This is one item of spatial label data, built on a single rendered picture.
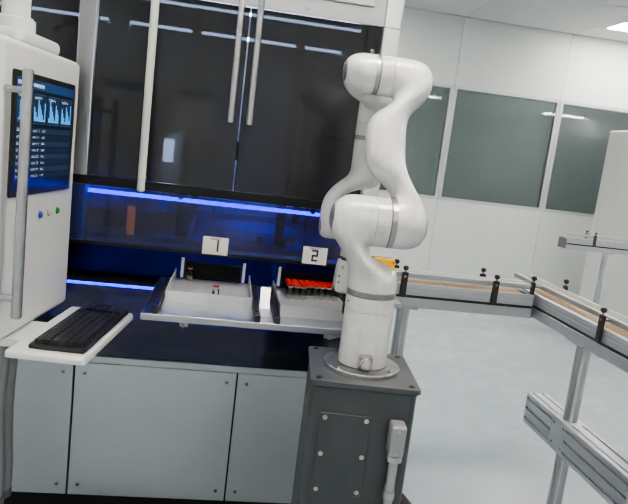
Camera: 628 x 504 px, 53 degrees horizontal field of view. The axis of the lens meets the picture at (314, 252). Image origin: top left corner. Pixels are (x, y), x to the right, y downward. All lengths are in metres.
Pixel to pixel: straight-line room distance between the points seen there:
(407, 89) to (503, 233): 5.86
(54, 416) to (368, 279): 1.32
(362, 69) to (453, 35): 5.59
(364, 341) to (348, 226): 0.28
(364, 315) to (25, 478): 1.46
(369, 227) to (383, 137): 0.23
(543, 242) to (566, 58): 2.02
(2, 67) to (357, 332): 1.03
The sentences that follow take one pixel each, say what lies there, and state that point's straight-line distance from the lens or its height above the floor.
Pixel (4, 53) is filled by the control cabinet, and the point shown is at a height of 1.51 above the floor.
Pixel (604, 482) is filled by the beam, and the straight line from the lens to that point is 2.27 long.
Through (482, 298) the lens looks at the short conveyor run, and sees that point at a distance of 2.49.
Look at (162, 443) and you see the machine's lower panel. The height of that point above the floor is 0.30.
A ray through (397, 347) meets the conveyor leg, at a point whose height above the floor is 0.67.
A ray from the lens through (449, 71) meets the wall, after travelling 7.15.
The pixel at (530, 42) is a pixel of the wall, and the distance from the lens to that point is 7.51.
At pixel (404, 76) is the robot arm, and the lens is 1.65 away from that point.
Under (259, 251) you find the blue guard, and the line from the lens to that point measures 2.17.
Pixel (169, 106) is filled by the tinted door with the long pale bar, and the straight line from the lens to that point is 2.16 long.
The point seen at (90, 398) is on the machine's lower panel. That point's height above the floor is 0.45.
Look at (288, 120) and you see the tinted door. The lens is 2.15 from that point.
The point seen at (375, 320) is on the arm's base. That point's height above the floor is 1.00.
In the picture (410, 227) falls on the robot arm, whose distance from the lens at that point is 1.49.
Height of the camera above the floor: 1.37
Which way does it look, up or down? 9 degrees down
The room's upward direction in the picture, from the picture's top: 7 degrees clockwise
